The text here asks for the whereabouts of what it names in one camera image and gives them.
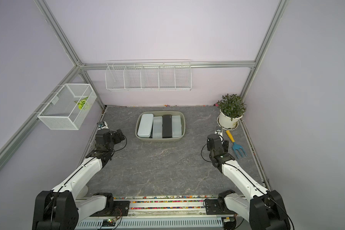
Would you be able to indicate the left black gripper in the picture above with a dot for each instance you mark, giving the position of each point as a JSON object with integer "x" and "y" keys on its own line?
{"x": 115, "y": 136}

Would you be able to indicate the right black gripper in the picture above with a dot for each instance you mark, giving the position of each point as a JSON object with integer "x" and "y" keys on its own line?
{"x": 225, "y": 146}

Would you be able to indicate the pale white pencil case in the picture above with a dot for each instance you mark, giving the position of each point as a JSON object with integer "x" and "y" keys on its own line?
{"x": 145, "y": 126}

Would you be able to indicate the frosted white pencil case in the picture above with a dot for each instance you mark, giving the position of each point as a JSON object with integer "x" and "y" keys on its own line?
{"x": 176, "y": 126}
{"x": 157, "y": 128}

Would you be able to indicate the grey-green plastic storage box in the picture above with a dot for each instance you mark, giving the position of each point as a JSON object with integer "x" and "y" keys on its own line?
{"x": 161, "y": 113}

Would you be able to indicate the black pencil case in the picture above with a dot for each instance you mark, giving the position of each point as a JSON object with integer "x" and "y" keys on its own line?
{"x": 167, "y": 127}

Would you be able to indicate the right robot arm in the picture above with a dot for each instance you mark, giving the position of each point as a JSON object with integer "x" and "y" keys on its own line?
{"x": 261, "y": 208}

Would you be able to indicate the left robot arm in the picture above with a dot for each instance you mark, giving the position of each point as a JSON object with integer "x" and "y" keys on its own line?
{"x": 62, "y": 207}

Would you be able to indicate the yellow blue garden fork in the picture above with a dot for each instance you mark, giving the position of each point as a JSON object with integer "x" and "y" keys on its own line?
{"x": 237, "y": 148}

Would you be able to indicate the green leaf toy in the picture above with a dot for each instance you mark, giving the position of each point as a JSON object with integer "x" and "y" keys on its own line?
{"x": 83, "y": 104}

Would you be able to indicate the potted green plant white pot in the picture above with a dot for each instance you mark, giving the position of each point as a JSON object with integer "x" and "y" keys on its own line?
{"x": 232, "y": 108}

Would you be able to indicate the small succulent white pot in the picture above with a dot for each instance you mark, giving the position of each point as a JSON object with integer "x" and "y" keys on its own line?
{"x": 83, "y": 192}

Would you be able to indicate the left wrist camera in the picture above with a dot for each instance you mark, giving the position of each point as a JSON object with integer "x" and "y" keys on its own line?
{"x": 102, "y": 125}

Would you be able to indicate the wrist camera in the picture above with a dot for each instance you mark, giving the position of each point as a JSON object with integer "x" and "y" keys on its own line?
{"x": 102, "y": 125}
{"x": 218, "y": 130}

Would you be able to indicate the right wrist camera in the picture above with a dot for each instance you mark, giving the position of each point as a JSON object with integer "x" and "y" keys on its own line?
{"x": 218, "y": 130}

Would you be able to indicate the white mesh wall basket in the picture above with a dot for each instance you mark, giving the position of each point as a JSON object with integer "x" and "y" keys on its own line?
{"x": 62, "y": 113}

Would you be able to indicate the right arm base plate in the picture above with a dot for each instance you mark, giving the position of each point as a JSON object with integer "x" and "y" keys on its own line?
{"x": 227, "y": 206}

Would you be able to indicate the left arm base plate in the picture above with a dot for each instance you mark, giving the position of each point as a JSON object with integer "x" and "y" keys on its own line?
{"x": 119, "y": 208}

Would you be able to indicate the white wire wall shelf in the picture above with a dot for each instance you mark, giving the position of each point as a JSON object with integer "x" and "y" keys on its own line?
{"x": 148, "y": 75}

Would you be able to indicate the aluminium front rail frame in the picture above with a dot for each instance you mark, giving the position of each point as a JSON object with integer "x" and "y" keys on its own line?
{"x": 164, "y": 206}

